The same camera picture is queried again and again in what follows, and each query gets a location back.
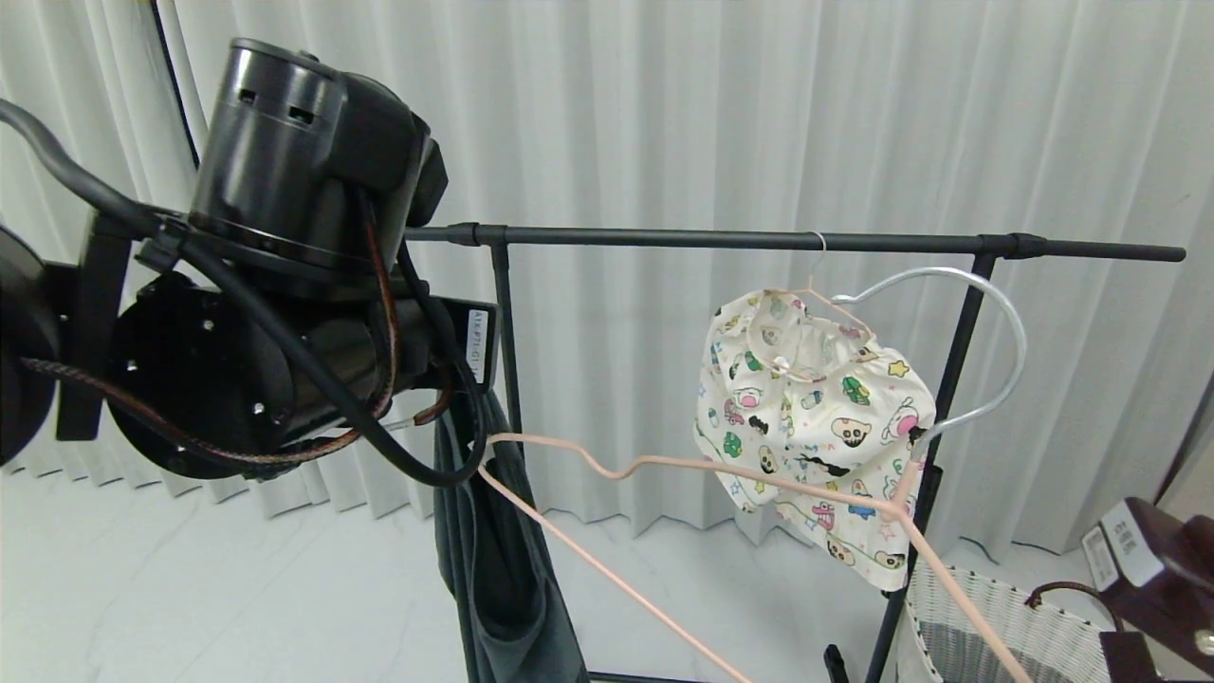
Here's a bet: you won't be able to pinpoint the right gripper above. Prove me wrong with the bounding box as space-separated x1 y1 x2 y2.
1081 497 1214 683

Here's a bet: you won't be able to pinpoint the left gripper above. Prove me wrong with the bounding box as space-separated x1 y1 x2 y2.
106 273 500 481

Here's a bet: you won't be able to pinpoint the dark teal garment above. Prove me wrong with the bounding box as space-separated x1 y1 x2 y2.
432 387 592 683

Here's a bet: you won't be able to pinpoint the cream printed shorts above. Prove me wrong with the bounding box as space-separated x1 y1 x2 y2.
693 288 939 595

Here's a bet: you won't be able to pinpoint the pink clothes hanger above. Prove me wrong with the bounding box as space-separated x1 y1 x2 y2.
759 231 875 382
474 266 1037 683

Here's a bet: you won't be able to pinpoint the white laundry basket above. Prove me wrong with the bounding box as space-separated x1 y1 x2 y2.
895 558 1139 683

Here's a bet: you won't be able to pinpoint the black clothes rack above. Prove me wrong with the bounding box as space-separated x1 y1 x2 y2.
403 222 1187 683

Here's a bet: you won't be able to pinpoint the white curtain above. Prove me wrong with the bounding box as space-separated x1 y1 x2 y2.
0 0 1214 570

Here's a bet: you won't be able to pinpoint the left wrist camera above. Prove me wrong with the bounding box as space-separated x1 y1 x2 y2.
408 138 451 230

